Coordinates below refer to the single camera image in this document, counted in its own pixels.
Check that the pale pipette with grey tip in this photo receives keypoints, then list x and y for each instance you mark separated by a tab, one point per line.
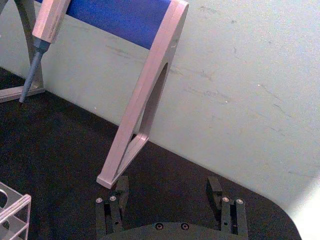
48	22

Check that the grey stand with blue bar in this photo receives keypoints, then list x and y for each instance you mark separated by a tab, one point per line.
150	82

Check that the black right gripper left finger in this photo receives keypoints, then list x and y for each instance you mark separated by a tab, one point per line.
122	192

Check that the clear plastic rack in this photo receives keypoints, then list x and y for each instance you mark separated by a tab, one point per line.
17	207

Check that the plain pale wall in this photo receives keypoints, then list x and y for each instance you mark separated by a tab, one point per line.
237	75

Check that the black table cloth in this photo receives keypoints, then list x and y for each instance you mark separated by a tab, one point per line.
62	150

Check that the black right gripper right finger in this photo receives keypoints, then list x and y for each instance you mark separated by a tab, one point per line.
213	192

